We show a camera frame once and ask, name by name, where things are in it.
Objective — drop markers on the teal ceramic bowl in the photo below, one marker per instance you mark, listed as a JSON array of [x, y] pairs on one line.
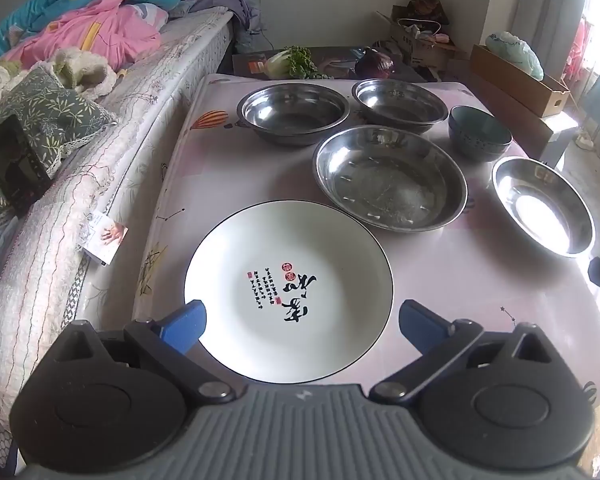
[[480, 140]]

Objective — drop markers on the green floral pillow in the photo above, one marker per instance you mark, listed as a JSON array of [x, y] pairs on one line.
[[55, 105]]

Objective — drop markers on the grey clothing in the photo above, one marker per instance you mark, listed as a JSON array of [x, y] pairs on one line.
[[230, 5]]

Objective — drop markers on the long brown cardboard box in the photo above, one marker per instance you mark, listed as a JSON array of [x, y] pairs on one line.
[[510, 80]]

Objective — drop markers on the large cardboard box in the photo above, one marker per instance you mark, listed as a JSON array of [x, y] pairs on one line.
[[530, 125]]

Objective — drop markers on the white fluffy cloth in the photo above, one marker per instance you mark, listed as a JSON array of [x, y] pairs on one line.
[[80, 67]]

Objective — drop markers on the steel bowl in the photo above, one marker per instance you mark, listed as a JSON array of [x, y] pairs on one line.
[[540, 200], [292, 107], [397, 100]]

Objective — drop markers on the pile of colourful bedding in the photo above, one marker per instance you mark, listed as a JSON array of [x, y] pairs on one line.
[[145, 110]]

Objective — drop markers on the colourful pink blue blanket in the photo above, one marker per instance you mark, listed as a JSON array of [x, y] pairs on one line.
[[105, 30]]

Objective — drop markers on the dark brown bag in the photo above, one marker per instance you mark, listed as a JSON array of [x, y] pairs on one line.
[[427, 7]]

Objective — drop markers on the small printed card box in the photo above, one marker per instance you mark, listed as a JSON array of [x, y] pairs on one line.
[[105, 237]]

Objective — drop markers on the leafy green cabbage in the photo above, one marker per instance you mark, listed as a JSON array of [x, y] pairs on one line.
[[295, 60]]

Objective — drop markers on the dark printed flat box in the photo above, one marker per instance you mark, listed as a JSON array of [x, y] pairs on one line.
[[335, 62]]

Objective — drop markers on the open cardboard box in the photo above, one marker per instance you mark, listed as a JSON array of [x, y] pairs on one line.
[[420, 50]]

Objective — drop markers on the large steel basin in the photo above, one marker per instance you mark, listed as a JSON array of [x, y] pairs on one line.
[[390, 180]]

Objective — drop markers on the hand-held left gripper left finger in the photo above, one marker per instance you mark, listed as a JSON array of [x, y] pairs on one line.
[[185, 325]]

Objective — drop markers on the pink printed tablecloth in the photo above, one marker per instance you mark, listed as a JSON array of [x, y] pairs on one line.
[[480, 300]]

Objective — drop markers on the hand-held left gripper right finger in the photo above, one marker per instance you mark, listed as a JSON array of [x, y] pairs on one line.
[[422, 327]]

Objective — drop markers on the white calligraphy plate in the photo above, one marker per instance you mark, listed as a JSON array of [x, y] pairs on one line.
[[305, 240]]

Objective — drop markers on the black phone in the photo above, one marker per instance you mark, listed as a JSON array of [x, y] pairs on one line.
[[15, 165]]

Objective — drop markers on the pale green plastic bag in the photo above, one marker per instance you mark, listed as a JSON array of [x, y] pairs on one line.
[[517, 52]]

